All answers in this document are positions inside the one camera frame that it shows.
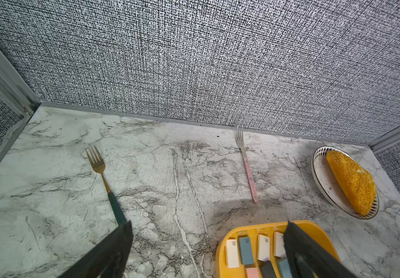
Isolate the blue eraser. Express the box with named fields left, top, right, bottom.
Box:
left=238, top=236, right=254, bottom=266
left=276, top=258, right=293, bottom=278

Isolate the yellow plastic storage box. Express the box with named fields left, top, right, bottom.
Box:
left=215, top=220, right=340, bottom=278

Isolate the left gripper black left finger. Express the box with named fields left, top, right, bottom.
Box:
left=60, top=221, right=133, bottom=278

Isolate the gold fork dark handle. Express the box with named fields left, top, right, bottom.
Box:
left=86, top=146, right=127, bottom=226

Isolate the white eraser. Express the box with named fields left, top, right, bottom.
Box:
left=274, top=232, right=286, bottom=258
left=225, top=239, right=240, bottom=268
left=257, top=234, right=271, bottom=262

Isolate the pink eraser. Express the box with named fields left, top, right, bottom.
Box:
left=245, top=267, right=260, bottom=278

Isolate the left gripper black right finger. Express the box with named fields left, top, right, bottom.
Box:
left=283, top=222, right=355, bottom=278

